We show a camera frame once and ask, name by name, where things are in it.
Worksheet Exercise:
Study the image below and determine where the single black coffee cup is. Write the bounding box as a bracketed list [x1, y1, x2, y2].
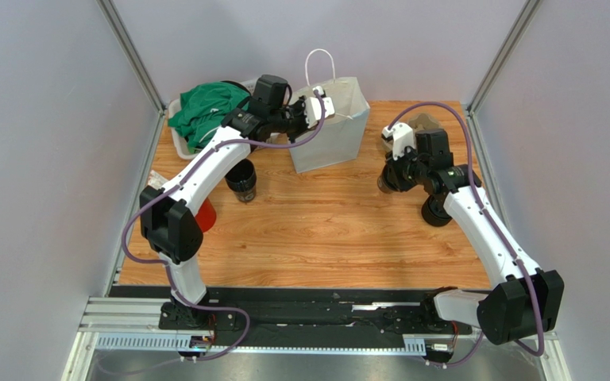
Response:
[376, 175, 395, 194]

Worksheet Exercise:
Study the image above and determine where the white paper bag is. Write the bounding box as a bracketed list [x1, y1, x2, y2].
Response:
[289, 48, 370, 174]

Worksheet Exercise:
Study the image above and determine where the black cup stack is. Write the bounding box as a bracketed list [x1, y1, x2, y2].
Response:
[224, 159, 257, 203]

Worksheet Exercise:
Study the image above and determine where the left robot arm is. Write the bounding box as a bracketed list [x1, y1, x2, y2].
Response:
[134, 75, 331, 311]

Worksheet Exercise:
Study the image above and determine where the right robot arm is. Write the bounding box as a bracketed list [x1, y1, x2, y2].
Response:
[377, 123, 565, 344]

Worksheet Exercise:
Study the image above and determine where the white plastic basket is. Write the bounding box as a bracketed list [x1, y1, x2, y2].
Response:
[168, 79, 257, 160]

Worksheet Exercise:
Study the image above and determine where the green cloth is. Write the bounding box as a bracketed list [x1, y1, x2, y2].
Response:
[168, 81, 250, 153]

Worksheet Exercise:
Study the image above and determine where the red cup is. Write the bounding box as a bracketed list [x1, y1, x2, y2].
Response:
[195, 198, 217, 233]

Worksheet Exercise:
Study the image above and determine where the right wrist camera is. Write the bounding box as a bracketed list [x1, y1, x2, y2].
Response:
[380, 122, 416, 160]

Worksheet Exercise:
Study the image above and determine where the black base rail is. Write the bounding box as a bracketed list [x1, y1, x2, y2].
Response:
[158, 287, 473, 348]

